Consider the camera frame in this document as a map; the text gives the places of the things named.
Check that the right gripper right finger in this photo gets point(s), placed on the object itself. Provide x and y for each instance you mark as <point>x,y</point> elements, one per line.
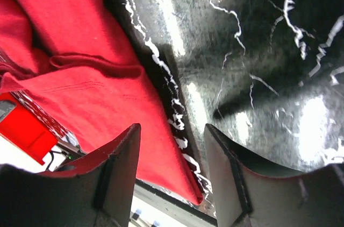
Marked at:
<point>248,189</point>

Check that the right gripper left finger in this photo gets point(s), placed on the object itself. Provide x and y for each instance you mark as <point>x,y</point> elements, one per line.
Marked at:
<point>96,189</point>

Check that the dark red t shirt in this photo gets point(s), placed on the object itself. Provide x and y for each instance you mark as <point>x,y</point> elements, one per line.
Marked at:
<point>74,61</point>

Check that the red plastic bin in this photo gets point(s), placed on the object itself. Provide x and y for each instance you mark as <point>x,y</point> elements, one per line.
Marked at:
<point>21,127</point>

